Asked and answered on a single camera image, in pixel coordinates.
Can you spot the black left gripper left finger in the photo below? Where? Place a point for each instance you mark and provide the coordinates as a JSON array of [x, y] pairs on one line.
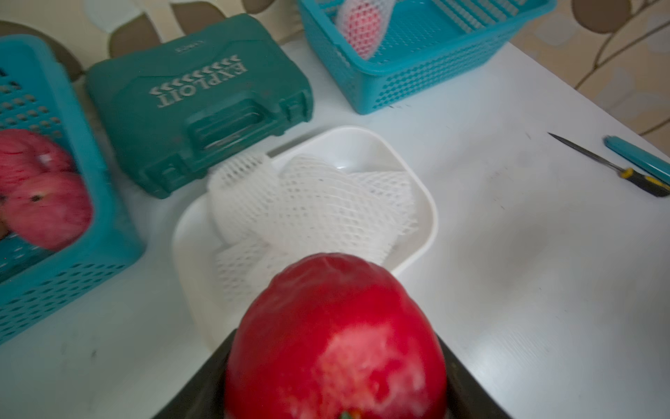
[[203, 396]]

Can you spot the teal right plastic basket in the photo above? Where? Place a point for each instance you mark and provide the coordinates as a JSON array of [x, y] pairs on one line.
[[427, 42]]

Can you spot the white plastic tray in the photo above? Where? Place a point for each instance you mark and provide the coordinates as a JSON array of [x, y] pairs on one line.
[[217, 308]]

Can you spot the black yellow screwdriver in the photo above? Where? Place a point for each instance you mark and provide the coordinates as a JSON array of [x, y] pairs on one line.
[[650, 185]]

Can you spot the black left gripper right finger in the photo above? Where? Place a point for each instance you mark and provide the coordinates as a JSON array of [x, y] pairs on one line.
[[467, 399]]

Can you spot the red apple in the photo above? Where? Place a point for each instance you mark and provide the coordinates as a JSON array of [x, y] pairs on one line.
[[25, 154], [50, 211]]

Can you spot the teal left plastic basket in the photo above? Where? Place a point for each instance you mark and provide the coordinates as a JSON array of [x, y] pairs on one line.
[[36, 94]]

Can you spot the teal flat tool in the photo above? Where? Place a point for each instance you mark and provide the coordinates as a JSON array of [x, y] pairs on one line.
[[652, 164]]

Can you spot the teal plastic basket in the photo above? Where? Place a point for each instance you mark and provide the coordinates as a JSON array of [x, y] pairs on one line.
[[427, 42], [36, 94]]

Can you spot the green plastic tool case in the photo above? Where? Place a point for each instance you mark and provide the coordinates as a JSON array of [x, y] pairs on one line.
[[174, 111]]

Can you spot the white foam net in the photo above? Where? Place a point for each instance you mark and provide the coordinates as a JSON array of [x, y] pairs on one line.
[[319, 208], [240, 190], [245, 269]]

